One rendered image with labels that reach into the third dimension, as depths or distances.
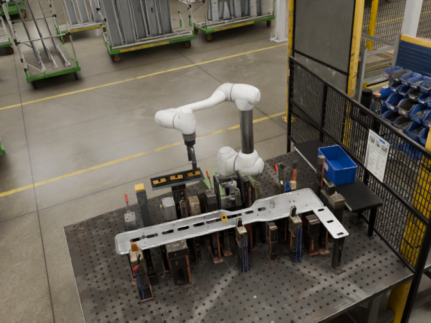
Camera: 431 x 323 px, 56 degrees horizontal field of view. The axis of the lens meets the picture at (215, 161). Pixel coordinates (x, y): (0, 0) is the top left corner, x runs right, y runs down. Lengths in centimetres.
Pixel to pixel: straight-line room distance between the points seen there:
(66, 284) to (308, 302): 222
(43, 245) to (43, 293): 64
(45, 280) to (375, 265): 278
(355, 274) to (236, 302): 78
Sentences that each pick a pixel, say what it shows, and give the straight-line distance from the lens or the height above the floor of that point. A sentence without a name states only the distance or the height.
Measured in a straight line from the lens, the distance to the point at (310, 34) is 520.
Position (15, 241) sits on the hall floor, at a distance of 464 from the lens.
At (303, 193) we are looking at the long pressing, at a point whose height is 100.
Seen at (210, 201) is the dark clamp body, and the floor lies 104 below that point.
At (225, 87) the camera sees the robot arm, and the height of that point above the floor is 160.
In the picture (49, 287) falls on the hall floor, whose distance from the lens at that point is 401.
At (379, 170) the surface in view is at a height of 122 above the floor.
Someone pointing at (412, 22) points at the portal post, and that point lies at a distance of 679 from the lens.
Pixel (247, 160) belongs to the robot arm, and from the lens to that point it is 318.
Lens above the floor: 275
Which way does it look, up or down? 33 degrees down
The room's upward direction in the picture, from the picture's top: 5 degrees counter-clockwise
